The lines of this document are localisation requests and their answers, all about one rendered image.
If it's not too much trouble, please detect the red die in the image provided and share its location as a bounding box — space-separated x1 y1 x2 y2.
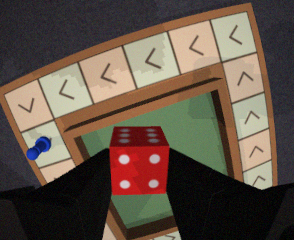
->
108 127 170 196

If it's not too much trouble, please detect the blue pawn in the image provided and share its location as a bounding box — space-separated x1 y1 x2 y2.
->
26 136 51 160

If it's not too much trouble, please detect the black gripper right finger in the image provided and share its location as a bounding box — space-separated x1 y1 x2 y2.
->
166 148 294 240

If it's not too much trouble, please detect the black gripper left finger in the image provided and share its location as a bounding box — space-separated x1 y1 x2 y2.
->
0 148 112 240

